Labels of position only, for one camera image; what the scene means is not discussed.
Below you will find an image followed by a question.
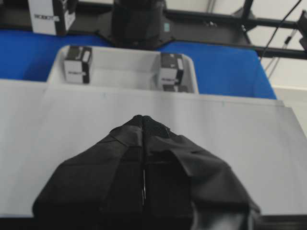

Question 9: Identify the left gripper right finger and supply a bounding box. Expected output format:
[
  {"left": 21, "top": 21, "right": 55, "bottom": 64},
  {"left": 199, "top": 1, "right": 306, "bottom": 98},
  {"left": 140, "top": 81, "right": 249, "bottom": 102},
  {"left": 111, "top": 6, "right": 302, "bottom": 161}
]
[{"left": 143, "top": 116, "right": 260, "bottom": 230}]

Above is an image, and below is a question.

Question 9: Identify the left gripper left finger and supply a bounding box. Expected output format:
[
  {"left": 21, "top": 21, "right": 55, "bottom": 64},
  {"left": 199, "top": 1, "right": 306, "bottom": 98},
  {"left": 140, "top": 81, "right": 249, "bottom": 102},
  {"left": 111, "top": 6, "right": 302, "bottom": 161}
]
[{"left": 33, "top": 115, "right": 143, "bottom": 230}]

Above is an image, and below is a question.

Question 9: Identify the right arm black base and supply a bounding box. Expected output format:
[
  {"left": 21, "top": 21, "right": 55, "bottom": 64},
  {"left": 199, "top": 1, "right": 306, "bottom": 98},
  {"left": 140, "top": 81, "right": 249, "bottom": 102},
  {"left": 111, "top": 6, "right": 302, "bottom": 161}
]
[{"left": 96, "top": 0, "right": 176, "bottom": 50}]

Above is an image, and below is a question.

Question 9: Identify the white plastic tray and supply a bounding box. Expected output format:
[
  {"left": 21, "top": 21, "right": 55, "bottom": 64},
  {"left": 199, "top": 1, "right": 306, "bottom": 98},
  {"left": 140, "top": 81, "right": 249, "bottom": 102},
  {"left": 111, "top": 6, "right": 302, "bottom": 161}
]
[{"left": 47, "top": 46, "right": 199, "bottom": 94}]

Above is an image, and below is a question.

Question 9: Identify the blue table cloth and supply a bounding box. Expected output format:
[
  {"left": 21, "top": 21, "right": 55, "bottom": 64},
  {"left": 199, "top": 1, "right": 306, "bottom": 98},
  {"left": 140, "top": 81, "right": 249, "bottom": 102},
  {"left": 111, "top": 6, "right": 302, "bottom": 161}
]
[{"left": 0, "top": 30, "right": 276, "bottom": 99}]

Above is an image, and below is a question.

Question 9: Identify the black metal frame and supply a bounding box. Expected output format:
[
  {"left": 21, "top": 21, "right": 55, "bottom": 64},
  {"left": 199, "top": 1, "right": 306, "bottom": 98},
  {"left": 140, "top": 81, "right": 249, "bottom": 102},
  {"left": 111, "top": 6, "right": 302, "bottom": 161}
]
[{"left": 0, "top": 0, "right": 307, "bottom": 60}]

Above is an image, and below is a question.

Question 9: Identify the black white box on frame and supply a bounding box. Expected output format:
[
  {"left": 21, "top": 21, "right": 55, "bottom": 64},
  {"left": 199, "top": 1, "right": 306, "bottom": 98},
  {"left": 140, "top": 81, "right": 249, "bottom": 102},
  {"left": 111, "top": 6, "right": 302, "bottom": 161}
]
[{"left": 28, "top": 0, "right": 79, "bottom": 36}]

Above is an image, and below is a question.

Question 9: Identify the black cable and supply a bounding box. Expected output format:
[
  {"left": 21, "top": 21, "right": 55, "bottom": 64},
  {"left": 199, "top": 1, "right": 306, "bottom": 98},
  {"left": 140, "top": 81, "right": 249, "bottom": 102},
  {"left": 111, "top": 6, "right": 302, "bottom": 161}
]
[{"left": 260, "top": 0, "right": 303, "bottom": 58}]

